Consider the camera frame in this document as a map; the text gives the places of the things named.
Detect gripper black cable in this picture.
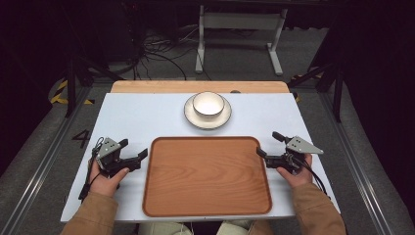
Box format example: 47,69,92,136
287,153,329,198
77,136,106,202

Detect brown wooden tray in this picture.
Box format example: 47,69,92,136
142,135,273,218

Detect person's right hand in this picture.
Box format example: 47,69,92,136
276,154,314,189

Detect person's left leg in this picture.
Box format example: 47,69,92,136
138,221,194,235

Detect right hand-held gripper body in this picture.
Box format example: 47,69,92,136
264,135,325,173

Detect white table board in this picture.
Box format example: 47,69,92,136
60,92,341,223

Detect white metal stand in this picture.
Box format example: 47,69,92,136
194,4,289,77

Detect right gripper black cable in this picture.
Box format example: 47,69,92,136
287,153,329,198

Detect yellow black floor tape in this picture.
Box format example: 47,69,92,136
291,66,325,104
48,79,96,107

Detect person's leg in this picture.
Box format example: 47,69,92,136
138,221,194,235
216,219,256,235

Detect black tripod stand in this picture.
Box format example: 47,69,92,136
63,53,125,119
287,62,346,124

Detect person's right leg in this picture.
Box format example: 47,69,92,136
216,219,256,235

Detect person's left hand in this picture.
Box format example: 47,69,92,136
88,159,130,199

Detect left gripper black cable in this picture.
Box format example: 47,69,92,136
77,136,106,202

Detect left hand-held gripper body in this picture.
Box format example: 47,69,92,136
95,136,142,179

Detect wooden table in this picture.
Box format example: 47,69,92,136
110,79,291,95

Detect black floor cables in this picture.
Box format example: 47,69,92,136
129,23,213,81

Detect white bowl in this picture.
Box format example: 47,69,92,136
192,91,226,118

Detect white round plate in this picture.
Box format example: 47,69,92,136
183,94,233,130

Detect metal floor rail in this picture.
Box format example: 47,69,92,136
317,91,396,235
0,85,96,235

